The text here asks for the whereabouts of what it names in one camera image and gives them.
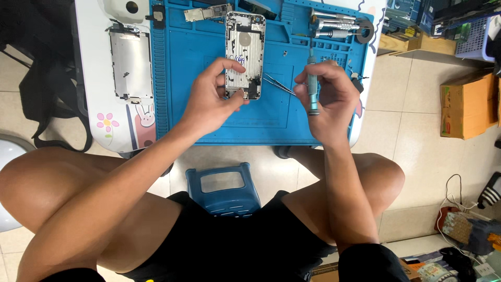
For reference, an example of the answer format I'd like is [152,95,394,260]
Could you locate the person's left hand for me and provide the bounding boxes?
[178,58,251,136]

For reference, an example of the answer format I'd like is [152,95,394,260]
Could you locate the person's right hand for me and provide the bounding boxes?
[293,60,361,145]

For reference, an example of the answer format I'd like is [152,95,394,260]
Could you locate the grey precision screwdriver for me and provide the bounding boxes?
[306,48,321,117]

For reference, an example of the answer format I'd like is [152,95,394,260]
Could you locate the silver phone housing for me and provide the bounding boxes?
[225,11,267,101]

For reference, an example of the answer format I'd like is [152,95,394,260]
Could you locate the blue silicone repair mat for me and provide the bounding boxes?
[150,0,375,146]

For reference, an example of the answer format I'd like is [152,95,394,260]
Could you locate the silver pointed tweezers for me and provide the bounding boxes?
[263,73,297,96]

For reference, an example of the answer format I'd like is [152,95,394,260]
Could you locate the silver precision screwdriver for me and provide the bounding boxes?
[310,8,357,21]
[316,20,360,31]
[314,30,360,39]

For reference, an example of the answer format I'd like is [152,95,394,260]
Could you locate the black tape roll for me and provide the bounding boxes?
[354,19,375,44]

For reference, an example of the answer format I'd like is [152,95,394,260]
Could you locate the phone screen assembly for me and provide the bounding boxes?
[106,23,154,105]

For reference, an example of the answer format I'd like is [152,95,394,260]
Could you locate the person's right leg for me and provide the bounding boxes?
[281,145,406,245]

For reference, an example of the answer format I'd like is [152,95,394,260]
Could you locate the person's leg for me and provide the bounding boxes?
[0,146,184,282]
[281,145,406,245]

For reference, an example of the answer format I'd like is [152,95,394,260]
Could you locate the phone logic board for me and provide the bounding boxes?
[183,3,234,23]

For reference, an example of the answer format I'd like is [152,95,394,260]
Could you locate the small black phone part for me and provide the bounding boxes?
[145,4,166,29]

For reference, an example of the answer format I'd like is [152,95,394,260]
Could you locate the blue plastic stool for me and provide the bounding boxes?
[185,162,262,217]

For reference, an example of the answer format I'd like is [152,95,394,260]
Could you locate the black phone battery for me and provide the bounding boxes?
[237,0,278,20]

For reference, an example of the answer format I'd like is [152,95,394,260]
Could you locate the wooden shelf with boxes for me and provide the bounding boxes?
[377,0,501,64]

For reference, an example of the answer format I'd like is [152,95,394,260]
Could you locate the white device with round hole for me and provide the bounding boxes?
[102,0,150,25]

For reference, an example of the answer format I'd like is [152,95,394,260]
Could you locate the orange cardboard box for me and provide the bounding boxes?
[439,72,500,140]

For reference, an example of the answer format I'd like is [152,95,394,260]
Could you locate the black shorts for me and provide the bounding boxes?
[39,190,411,282]

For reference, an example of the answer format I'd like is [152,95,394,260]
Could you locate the white plastic basket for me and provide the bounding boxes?
[455,16,496,62]

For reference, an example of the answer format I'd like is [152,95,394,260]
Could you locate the black bag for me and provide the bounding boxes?
[0,0,93,152]

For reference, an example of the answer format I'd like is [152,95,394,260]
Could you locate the person's left leg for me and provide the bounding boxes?
[0,146,184,282]

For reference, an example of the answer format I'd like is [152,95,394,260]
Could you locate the black white striped slipper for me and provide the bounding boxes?
[477,172,501,210]

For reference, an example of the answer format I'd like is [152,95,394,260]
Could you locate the heap of boxes and bags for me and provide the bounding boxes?
[403,205,501,282]

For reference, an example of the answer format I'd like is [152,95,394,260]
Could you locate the white round plastic seat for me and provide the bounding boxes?
[0,135,37,233]

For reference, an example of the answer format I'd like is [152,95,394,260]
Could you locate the white cable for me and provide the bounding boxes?
[436,174,479,253]

